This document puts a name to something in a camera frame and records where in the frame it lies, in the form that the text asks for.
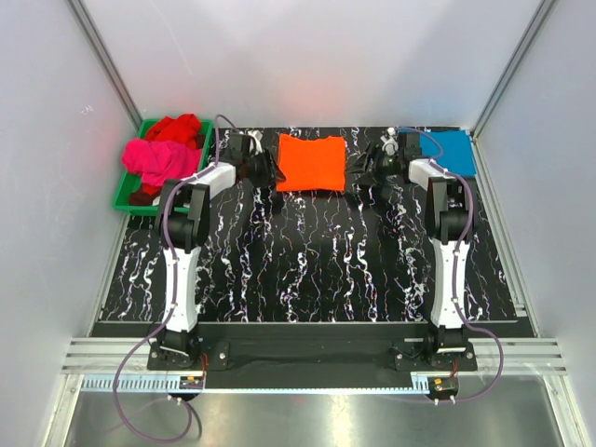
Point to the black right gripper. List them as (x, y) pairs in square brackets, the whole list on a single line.
[(372, 177)]

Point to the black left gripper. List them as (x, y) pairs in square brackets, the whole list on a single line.
[(269, 169)]

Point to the orange t shirt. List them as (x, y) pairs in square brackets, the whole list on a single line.
[(312, 165)]

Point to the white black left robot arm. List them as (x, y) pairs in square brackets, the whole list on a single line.
[(183, 223)]

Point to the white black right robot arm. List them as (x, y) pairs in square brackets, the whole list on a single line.
[(449, 222)]

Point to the folded blue t shirt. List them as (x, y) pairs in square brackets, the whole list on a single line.
[(452, 150)]

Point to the red t shirt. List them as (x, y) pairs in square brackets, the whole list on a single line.
[(183, 129)]

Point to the pink t shirt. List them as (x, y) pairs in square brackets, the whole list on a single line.
[(156, 162)]

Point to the dark maroon t shirt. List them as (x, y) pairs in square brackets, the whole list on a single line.
[(144, 196)]

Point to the green plastic bin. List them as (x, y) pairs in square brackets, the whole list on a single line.
[(129, 182)]

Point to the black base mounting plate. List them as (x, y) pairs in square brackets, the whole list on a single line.
[(310, 364)]

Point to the right connector box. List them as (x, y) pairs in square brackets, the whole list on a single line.
[(444, 385)]

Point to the connector box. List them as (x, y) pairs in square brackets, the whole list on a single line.
[(192, 382), (444, 385)]

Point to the left connector box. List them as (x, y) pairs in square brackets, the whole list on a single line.
[(192, 382)]

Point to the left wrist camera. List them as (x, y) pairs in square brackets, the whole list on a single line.
[(241, 146)]

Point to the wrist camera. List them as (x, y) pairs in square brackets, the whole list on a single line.
[(241, 146), (401, 143)]

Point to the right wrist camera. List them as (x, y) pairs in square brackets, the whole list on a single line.
[(401, 143)]

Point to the aluminium frame rail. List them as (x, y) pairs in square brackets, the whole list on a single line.
[(522, 356)]

